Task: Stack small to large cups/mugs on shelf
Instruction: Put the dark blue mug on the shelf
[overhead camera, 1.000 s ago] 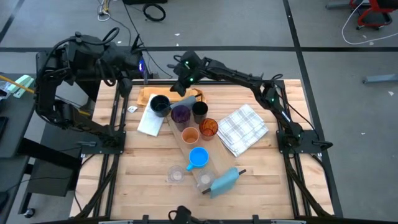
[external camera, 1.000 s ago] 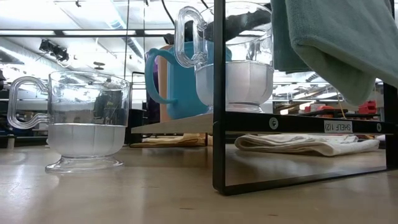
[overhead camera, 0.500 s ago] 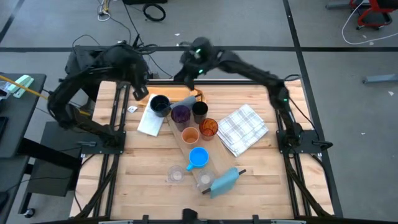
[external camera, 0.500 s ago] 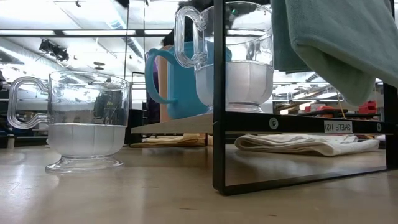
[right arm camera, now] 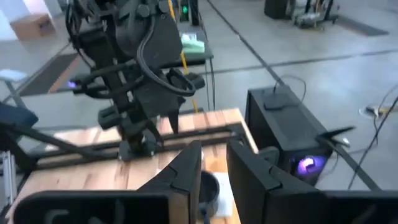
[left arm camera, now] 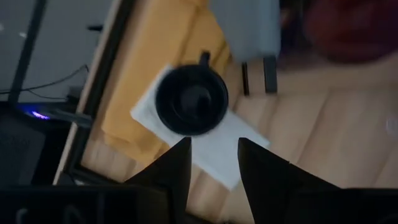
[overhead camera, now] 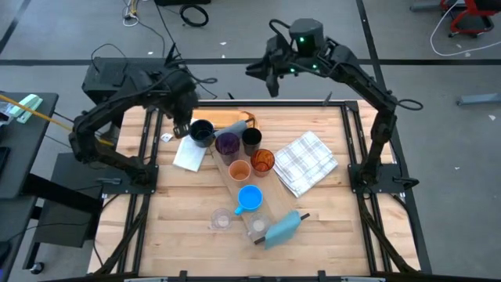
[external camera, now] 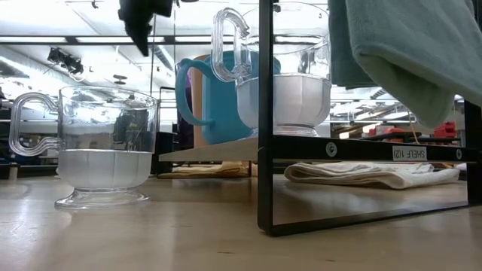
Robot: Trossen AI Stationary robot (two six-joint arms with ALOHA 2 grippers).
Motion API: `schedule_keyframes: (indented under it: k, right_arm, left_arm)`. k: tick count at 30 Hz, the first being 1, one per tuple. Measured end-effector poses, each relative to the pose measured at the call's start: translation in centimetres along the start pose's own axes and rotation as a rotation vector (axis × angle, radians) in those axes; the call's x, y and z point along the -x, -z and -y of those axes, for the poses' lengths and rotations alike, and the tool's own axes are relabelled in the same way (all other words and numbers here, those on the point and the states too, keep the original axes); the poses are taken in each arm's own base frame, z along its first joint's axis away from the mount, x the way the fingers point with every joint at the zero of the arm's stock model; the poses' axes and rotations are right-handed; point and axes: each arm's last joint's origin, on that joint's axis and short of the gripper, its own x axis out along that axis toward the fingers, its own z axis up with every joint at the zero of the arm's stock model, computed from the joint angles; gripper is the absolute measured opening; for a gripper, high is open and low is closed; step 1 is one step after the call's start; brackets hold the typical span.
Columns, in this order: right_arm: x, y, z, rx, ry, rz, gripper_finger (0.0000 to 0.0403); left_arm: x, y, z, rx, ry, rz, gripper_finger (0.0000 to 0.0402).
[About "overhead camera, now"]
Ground coiled black cable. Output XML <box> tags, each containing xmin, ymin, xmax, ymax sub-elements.
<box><xmin>179</xmin><ymin>4</ymin><xmax>210</xmax><ymax>28</ymax></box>

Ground black mug with handle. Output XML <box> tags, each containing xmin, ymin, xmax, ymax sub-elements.
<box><xmin>189</xmin><ymin>118</ymin><xmax>216</xmax><ymax>149</ymax></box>

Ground white plaid towel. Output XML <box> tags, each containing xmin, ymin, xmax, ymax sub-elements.
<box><xmin>272</xmin><ymin>130</ymin><xmax>340</xmax><ymax>199</ymax></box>

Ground peach plastic cup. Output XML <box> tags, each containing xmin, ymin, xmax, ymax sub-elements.
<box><xmin>228</xmin><ymin>159</ymin><xmax>252</xmax><ymax>183</ymax></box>

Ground clear plastic cup with handle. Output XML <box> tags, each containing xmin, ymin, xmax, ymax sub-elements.
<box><xmin>210</xmin><ymin>207</ymin><xmax>235</xmax><ymax>231</ymax></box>
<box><xmin>247</xmin><ymin>211</ymin><xmax>272</xmax><ymax>238</ymax></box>

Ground blue plastic mug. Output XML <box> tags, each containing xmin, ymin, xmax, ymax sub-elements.
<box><xmin>233</xmin><ymin>184</ymin><xmax>265</xmax><ymax>216</ymax></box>

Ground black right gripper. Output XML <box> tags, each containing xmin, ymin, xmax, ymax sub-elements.
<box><xmin>245</xmin><ymin>36</ymin><xmax>301</xmax><ymax>99</ymax></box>

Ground black cart base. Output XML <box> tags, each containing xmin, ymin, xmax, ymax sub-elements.
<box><xmin>33</xmin><ymin>152</ymin><xmax>103</xmax><ymax>248</ymax></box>

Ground purple faceted tumbler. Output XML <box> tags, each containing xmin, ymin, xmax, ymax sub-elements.
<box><xmin>214</xmin><ymin>132</ymin><xmax>242</xmax><ymax>166</ymax></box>

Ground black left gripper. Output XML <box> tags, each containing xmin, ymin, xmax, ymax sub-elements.
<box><xmin>161</xmin><ymin>73</ymin><xmax>200</xmax><ymax>139</ymax></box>

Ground black aluminium table frame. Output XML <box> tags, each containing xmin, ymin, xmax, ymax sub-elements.
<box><xmin>88</xmin><ymin>99</ymin><xmax>434</xmax><ymax>282</ymax></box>

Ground gray floor bar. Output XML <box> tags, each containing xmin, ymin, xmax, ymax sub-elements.
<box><xmin>456</xmin><ymin>92</ymin><xmax>501</xmax><ymax>107</ymax></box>

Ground red chair base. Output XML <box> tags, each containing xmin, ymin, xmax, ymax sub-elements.
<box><xmin>440</xmin><ymin>0</ymin><xmax>501</xmax><ymax>38</ymax></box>

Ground yellow towel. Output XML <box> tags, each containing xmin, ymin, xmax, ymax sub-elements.
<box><xmin>191</xmin><ymin>109</ymin><xmax>260</xmax><ymax>131</ymax></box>

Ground long wooden board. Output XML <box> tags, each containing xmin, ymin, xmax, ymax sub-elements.
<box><xmin>211</xmin><ymin>110</ymin><xmax>311</xmax><ymax>247</ymax></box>

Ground orange faceted tumbler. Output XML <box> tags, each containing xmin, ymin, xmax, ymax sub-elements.
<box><xmin>250</xmin><ymin>148</ymin><xmax>276</xmax><ymax>178</ymax></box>

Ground black computer tower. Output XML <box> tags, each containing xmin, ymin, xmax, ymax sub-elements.
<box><xmin>81</xmin><ymin>56</ymin><xmax>173</xmax><ymax>105</ymax></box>

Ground black tumbler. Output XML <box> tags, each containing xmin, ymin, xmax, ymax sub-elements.
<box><xmin>241</xmin><ymin>127</ymin><xmax>263</xmax><ymax>157</ymax></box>

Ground black side desk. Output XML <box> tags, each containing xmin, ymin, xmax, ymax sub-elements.
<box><xmin>0</xmin><ymin>92</ymin><xmax>59</xmax><ymax>201</ymax></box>

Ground white floor cable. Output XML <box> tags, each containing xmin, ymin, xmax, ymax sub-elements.
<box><xmin>429</xmin><ymin>0</ymin><xmax>501</xmax><ymax>58</ymax></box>

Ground light teal towel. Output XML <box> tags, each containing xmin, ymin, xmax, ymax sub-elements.
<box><xmin>264</xmin><ymin>211</ymin><xmax>302</xmax><ymax>251</ymax></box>

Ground mint green stapler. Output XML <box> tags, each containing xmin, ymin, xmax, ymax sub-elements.
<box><xmin>8</xmin><ymin>93</ymin><xmax>44</xmax><ymax>125</ymax></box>

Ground gray towel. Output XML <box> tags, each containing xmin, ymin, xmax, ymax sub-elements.
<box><xmin>214</xmin><ymin>120</ymin><xmax>250</xmax><ymax>139</ymax></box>

